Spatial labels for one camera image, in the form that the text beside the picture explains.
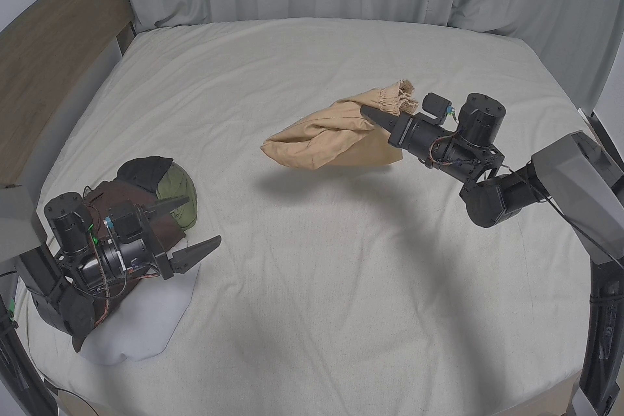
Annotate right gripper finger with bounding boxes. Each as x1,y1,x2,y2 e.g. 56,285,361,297
360,104,405,133

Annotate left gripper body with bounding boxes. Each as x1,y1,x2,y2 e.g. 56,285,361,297
100,208,175,281

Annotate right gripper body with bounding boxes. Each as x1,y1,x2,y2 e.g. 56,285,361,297
388,113,456,163

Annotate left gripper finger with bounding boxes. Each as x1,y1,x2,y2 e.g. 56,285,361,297
146,196,190,224
168,235,221,279

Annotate beige shorts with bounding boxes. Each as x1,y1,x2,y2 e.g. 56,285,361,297
261,80,419,171

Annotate bed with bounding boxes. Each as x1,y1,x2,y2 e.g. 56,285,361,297
0,0,624,416

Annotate green garment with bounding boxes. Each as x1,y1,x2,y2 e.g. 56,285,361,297
156,162,198,229

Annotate dark brown garment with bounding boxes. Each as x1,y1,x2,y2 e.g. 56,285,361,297
71,179,188,352

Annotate black garment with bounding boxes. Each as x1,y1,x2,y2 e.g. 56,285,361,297
118,156,175,195

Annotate white garment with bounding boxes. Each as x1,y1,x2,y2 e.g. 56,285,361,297
78,243,198,365

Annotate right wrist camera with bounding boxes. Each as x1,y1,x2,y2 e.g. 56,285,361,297
422,92,451,120

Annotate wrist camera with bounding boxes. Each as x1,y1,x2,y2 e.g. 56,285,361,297
104,203,143,243
422,92,451,120

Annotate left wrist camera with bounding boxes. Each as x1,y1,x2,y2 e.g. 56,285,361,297
104,203,143,243

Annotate black cable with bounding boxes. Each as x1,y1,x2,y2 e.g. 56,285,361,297
46,386,96,412

